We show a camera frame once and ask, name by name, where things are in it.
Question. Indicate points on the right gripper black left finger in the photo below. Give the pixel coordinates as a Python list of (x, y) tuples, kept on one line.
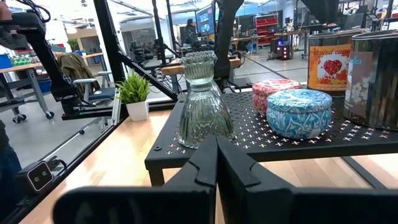
[(199, 186)]

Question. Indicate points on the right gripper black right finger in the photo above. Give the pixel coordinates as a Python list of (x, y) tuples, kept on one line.
[(248, 193)]

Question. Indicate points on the blue patterned candle tin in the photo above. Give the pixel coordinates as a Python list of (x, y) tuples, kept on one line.
[(298, 118)]

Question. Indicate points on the pink patterned candle tin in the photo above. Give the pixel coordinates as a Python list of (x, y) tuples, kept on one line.
[(270, 90)]

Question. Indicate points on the orange label candle jar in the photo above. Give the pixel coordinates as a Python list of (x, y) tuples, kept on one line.
[(329, 68)]

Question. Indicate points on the floral label glass candle jar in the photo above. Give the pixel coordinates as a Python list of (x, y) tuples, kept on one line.
[(379, 87)]

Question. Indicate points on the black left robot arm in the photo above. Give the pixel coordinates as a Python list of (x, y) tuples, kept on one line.
[(225, 40)]

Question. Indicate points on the black perforated metal shelf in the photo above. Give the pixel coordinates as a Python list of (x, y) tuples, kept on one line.
[(311, 146)]

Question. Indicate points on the green plant in white pot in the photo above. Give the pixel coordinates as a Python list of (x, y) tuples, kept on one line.
[(133, 90)]

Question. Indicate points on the wooden workbench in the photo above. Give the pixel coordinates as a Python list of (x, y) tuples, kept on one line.
[(171, 69)]

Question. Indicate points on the grey office chair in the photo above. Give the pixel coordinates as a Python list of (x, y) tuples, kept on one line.
[(102, 93)]

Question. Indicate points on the black computer tower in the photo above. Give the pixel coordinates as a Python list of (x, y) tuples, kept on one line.
[(281, 49)]

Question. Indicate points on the person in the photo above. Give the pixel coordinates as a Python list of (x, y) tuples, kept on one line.
[(190, 31), (9, 174)]

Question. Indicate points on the computer monitor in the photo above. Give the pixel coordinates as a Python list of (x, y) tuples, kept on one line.
[(205, 18)]

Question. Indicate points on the red parts bin rack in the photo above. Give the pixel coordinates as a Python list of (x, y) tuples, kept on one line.
[(265, 21)]

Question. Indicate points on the olive jacket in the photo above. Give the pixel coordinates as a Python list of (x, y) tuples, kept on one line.
[(74, 67)]

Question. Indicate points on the small background potted plant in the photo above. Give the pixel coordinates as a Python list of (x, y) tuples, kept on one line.
[(73, 44)]

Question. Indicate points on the black articulated stand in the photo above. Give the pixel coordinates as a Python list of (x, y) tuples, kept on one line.
[(46, 62)]

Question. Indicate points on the wooden top rolling desk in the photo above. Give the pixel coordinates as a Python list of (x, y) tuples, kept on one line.
[(18, 68)]

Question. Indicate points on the person's hand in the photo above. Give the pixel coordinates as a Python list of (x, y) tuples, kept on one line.
[(4, 11)]

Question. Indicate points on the small silver depth camera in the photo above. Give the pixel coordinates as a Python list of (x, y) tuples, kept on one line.
[(38, 177)]

